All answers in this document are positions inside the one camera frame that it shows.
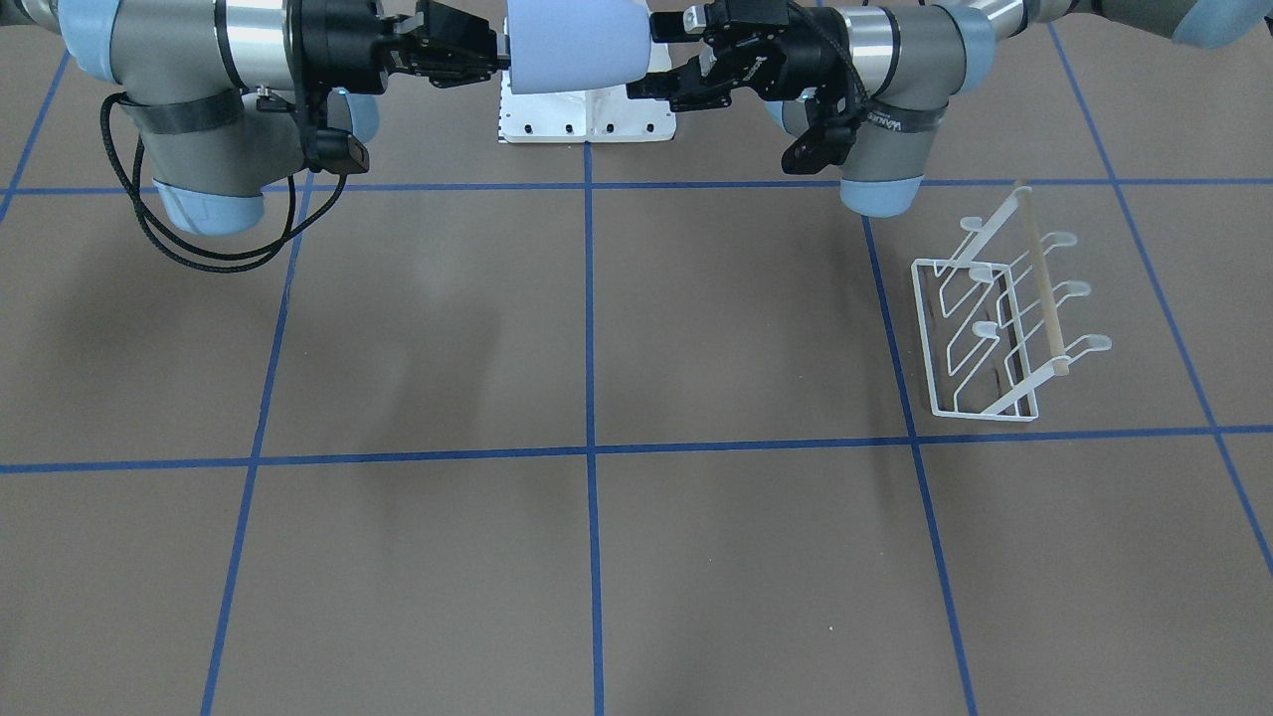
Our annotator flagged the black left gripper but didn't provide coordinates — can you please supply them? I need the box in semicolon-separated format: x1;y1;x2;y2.
625;1;847;112

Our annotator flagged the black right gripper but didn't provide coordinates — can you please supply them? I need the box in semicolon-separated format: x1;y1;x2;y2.
292;1;510;94

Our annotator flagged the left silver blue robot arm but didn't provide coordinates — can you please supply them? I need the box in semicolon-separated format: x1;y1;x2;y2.
625;1;1270;218

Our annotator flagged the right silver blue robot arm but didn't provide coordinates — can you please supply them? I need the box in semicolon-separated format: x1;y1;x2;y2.
3;1;509;236

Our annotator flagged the brown paper table cover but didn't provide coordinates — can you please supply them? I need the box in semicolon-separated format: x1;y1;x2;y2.
1;15;1272;715

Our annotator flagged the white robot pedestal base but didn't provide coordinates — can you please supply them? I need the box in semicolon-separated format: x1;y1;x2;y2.
496;87;677;144

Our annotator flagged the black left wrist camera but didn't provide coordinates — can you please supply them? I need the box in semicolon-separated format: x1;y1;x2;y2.
778;96;876;176

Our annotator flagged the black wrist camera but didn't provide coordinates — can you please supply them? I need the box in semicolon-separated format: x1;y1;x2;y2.
292;94;370;176
778;96;876;176

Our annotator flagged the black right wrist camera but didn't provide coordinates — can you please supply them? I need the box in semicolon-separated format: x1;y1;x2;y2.
292;94;370;176

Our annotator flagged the white wire cup holder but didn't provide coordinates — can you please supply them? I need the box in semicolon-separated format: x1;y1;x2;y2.
910;181;1113;423

